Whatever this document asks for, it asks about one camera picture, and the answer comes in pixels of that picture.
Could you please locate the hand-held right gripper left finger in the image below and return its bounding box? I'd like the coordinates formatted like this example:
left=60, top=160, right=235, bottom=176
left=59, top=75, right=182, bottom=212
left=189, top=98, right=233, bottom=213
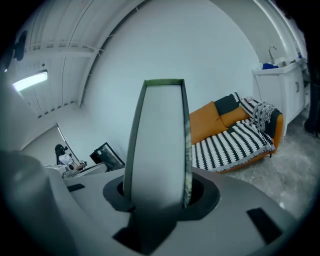
left=48, top=167, right=141, bottom=256

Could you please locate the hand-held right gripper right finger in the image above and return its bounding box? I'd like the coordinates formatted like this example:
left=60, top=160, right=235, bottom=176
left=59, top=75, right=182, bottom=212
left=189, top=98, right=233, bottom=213
left=154, top=166, right=301, bottom=256

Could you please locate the green white booklet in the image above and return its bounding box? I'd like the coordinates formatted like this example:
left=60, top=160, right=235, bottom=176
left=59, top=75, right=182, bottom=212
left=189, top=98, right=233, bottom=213
left=123, top=78, right=194, bottom=254

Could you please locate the orange sofa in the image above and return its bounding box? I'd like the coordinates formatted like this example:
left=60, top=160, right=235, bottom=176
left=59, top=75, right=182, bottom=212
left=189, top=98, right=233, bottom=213
left=189, top=91, right=285, bottom=175

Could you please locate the black monitor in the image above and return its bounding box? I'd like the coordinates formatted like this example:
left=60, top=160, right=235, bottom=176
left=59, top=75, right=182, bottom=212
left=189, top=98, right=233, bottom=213
left=89, top=141, right=126, bottom=173

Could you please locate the black white striped throw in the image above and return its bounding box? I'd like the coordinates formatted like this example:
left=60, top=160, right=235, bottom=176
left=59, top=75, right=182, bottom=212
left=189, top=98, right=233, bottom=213
left=191, top=91, right=285, bottom=173

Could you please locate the large orange cushion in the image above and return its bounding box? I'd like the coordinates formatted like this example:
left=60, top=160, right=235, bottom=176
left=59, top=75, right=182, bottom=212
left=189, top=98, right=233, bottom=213
left=189, top=100, right=229, bottom=145

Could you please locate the small orange cushion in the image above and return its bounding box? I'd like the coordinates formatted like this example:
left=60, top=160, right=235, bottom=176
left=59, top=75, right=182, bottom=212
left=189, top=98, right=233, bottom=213
left=219, top=106, right=251, bottom=128

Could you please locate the grey fringed blanket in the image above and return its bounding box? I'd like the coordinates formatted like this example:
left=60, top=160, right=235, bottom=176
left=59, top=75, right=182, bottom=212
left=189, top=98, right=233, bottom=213
left=251, top=101, right=277, bottom=131

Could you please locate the long ceiling light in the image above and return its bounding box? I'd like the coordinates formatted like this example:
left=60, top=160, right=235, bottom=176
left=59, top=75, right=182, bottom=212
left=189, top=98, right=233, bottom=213
left=11, top=70, right=49, bottom=92

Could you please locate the chrome faucet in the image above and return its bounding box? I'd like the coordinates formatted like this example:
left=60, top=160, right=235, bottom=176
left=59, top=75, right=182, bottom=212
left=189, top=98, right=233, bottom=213
left=268, top=45, right=278, bottom=64

